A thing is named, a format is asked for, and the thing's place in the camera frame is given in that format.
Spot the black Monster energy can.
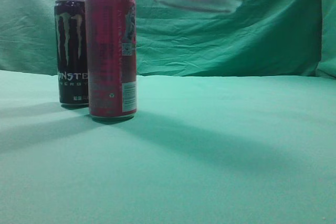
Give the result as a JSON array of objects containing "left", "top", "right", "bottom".
[{"left": 54, "top": 0, "right": 89, "bottom": 108}]

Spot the green cloth backdrop and cover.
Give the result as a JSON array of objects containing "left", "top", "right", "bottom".
[{"left": 1, "top": 0, "right": 335, "bottom": 223}]

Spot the pink Monster energy can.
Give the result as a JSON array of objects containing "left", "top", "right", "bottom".
[{"left": 85, "top": 0, "right": 137, "bottom": 120}]

